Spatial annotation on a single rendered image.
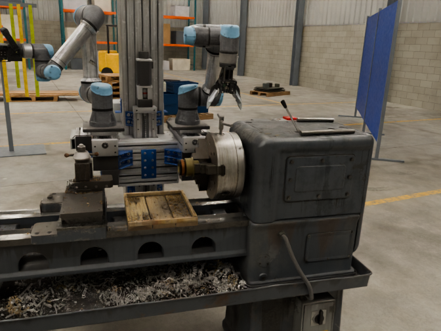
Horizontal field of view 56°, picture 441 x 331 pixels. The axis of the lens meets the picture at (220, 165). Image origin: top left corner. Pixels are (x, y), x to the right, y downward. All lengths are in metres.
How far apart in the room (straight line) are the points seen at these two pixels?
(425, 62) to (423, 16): 1.35
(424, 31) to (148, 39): 11.83
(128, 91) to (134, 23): 0.40
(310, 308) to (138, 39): 1.75
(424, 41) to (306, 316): 12.15
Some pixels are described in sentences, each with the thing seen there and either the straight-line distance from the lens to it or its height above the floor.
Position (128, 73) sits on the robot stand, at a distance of 2.57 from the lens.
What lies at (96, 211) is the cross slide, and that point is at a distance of 1.74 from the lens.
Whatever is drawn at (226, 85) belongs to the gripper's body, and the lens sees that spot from 1.75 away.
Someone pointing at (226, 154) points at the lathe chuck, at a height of 1.17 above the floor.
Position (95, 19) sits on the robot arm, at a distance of 2.38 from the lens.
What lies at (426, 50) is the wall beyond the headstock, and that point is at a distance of 13.75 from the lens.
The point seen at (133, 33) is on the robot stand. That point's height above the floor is 1.67.
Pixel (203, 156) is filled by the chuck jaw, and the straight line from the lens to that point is 1.93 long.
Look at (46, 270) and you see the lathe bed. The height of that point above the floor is 0.71.
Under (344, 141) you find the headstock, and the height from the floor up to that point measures 1.23.
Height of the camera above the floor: 1.64
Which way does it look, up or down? 17 degrees down
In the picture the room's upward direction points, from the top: 2 degrees clockwise
